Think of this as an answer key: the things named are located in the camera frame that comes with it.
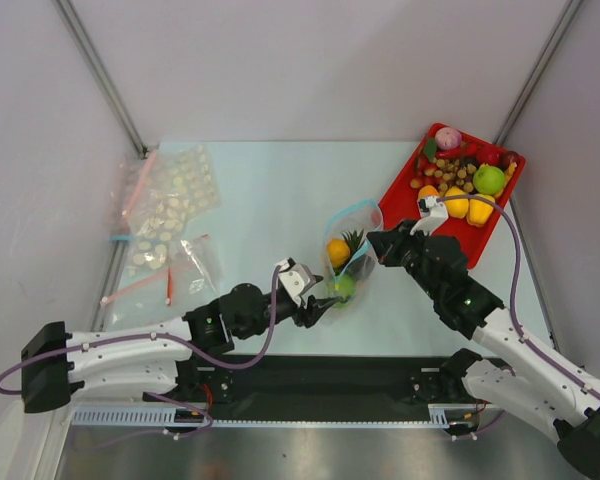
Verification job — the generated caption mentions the orange yellow toy mango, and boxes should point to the orange yellow toy mango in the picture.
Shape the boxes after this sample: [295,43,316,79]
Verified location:
[417,185,440,199]

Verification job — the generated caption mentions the dotted zip bag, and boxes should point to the dotted zip bag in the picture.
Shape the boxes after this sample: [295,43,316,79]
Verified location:
[121,144,220,276]

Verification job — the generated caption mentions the dark red toy cherry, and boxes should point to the dark red toy cherry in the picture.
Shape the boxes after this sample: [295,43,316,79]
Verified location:
[499,151,519,171]

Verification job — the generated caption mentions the pink zipper bag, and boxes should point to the pink zipper bag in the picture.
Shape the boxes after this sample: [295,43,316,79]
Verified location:
[106,149,158,237]

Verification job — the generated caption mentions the pink toy onion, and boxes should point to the pink toy onion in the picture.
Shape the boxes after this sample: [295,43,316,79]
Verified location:
[434,127,462,151]

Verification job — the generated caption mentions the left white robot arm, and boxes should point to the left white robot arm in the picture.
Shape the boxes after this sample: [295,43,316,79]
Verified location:
[21,283,346,413]

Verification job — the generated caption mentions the yellow toy bell pepper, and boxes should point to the yellow toy bell pepper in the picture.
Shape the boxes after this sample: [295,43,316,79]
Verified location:
[466,194,495,227]

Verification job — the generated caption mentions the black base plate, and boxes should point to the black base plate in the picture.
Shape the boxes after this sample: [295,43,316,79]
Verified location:
[142,352,501,424]

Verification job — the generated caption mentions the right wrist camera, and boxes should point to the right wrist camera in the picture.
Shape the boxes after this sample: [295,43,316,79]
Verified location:
[410,195,449,236]

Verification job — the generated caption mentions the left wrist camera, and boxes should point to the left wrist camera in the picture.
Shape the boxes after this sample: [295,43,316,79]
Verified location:
[275,258,323,307]

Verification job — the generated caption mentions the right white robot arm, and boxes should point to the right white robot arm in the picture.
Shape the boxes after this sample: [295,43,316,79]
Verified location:
[367,220,600,479]

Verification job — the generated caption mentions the yellow toy lemon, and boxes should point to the yellow toy lemon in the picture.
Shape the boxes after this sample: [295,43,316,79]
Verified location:
[444,186,469,219]

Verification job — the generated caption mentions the green toy watermelon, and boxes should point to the green toy watermelon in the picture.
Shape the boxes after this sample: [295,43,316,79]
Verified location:
[328,274,357,308]

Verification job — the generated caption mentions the white cable duct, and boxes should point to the white cable duct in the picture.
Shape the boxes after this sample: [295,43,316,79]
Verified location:
[72,405,481,429]

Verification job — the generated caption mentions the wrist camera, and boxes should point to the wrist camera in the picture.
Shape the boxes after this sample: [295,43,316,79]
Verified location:
[275,258,323,307]
[410,195,449,236]

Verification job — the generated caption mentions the toy pineapple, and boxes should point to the toy pineapple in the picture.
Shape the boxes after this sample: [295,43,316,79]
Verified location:
[342,230,367,276]

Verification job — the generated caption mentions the clear blue-zipper bag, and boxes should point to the clear blue-zipper bag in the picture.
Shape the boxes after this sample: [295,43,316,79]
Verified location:
[322,199,384,310]

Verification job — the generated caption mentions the brown toy nut cluster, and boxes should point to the brown toy nut cluster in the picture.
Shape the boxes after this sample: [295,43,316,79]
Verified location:
[433,157,480,194]

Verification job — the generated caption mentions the red toy chili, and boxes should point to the red toy chili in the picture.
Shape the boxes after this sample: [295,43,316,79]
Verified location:
[435,146,465,160]

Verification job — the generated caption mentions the red toy strawberries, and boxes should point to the red toy strawberries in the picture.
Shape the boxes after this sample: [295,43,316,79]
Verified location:
[414,153,437,182]

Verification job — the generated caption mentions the green toy apple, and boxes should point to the green toy apple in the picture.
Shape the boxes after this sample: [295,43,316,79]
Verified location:
[473,165,506,196]

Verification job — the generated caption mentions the yellow toy potato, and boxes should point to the yellow toy potato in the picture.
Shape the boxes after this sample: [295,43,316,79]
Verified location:
[326,238,351,270]

